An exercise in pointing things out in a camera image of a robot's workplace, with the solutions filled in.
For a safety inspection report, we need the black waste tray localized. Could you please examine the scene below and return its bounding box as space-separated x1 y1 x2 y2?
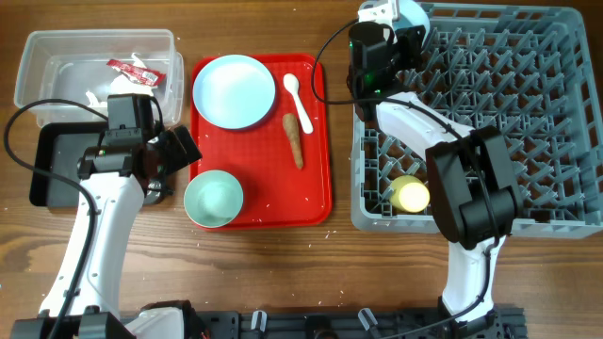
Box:
29 121 107 208

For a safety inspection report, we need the light blue bowl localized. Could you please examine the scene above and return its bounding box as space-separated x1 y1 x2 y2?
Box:
393 0 431 33

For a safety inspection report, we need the brown root vegetable stick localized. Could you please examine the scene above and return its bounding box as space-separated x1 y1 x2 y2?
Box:
282 113 303 170

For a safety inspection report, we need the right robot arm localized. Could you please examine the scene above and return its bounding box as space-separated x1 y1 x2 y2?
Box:
348 20 523 330

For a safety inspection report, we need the grey dishwasher rack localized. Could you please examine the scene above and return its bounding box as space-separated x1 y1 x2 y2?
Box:
350 0 603 239

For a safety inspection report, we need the yellow plastic cup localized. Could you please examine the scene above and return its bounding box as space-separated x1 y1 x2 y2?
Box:
389 175 431 213

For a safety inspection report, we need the light blue plate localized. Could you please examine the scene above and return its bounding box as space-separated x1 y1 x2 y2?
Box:
192 55 276 130

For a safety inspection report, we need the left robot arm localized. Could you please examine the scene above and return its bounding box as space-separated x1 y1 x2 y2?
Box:
11 126 207 338

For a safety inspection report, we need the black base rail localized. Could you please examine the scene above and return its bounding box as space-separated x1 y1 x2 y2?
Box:
8 307 529 339

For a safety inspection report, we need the pale green rice bowl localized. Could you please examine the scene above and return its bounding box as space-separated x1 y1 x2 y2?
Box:
184 169 244 229

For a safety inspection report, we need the white plastic spoon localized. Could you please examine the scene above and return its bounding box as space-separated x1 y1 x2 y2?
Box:
283 73 314 135

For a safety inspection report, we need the red sauce packet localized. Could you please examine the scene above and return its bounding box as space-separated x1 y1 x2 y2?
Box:
106 59 166 88

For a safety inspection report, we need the clear plastic storage box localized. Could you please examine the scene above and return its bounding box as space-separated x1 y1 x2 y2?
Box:
14 29 185 126

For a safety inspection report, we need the red plastic tray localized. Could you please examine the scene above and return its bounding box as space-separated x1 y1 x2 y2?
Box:
189 54 333 230

